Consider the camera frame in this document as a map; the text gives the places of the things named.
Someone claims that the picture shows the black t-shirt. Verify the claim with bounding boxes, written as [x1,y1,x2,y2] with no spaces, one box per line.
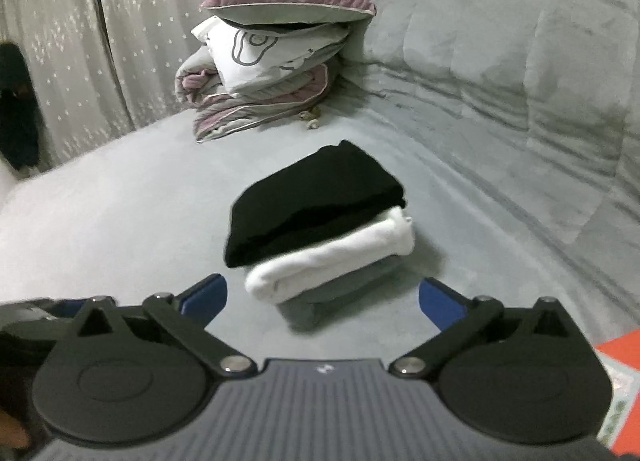
[224,140,407,268]

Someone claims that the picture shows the black hanging clothes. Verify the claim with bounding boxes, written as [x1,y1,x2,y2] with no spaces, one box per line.
[0,42,39,172]

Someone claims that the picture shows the person left hand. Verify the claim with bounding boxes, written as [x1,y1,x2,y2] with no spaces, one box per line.
[0,410,30,449]

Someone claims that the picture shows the white folded garment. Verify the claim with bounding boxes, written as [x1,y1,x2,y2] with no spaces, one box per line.
[244,206,416,305]

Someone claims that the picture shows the grey bed sheet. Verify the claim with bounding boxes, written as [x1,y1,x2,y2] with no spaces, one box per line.
[1,104,639,360]

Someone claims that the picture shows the grey folded garment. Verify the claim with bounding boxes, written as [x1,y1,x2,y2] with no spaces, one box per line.
[277,256,404,331]

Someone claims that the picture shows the red white paper packet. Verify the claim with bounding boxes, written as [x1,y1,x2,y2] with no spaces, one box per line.
[596,329,640,457]

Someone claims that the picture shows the grey quilted bedspread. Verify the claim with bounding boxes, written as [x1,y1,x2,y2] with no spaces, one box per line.
[326,0,639,343]

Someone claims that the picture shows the folded floral duvet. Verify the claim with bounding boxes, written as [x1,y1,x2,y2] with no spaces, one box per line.
[175,17,350,142]

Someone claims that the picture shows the grey dotted curtain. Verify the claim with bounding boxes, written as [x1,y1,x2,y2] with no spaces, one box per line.
[1,0,205,169]

